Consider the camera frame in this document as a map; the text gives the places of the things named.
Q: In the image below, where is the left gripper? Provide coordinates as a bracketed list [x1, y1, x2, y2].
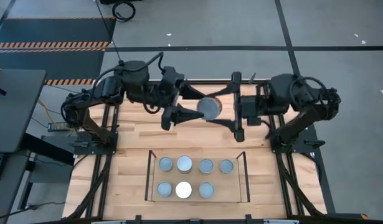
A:
[147, 80, 207, 131]

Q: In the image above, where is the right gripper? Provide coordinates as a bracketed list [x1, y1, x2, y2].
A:
[206, 72, 267, 143]

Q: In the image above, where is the red label food can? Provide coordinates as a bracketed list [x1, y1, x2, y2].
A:
[196, 96, 224, 121]

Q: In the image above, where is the silver lid food can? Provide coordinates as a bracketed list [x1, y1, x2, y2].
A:
[198, 182, 215, 199]
[219, 159, 235, 175]

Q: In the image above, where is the tall blue label can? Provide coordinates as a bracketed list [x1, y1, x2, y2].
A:
[176, 155, 194, 174]

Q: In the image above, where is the spaghetti sauce can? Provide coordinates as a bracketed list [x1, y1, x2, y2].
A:
[198, 158, 215, 175]

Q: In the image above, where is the green label food can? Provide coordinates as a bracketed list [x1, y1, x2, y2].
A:
[158, 156, 174, 173]

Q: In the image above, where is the tall yellow carrots can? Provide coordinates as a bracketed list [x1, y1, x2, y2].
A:
[174, 181, 193, 200]

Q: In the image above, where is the tomato print food can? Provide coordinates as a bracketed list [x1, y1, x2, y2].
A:
[156, 181, 173, 198]

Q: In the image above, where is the black hazard-striped floor mat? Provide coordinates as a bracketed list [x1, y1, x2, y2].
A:
[0, 17, 117, 86]

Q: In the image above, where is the dark grey desk top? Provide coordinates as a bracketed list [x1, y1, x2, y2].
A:
[0, 68, 47, 154]

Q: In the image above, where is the black aluminium rig frame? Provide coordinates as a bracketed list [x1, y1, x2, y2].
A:
[65, 72, 329, 224]

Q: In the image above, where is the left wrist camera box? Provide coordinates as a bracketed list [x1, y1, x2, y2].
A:
[161, 65, 186, 93]

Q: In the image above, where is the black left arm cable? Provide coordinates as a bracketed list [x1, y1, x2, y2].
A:
[96, 52, 166, 91]

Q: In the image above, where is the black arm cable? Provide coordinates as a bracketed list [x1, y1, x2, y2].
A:
[289, 76, 329, 110]
[96, 52, 166, 91]

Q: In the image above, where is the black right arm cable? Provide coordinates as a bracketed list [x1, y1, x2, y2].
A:
[289, 76, 329, 110]

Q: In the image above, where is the long thin black cable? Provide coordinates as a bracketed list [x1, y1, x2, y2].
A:
[94, 0, 122, 62]

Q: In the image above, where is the coiled black cable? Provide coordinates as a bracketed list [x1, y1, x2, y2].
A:
[111, 1, 137, 23]

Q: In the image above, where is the yellow cable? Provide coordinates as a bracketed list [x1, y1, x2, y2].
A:
[37, 98, 60, 128]

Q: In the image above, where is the black desk support frame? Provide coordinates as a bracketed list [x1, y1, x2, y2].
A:
[18, 133, 77, 211]

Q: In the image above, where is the black floor cable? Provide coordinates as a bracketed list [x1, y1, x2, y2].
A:
[0, 201, 67, 222]

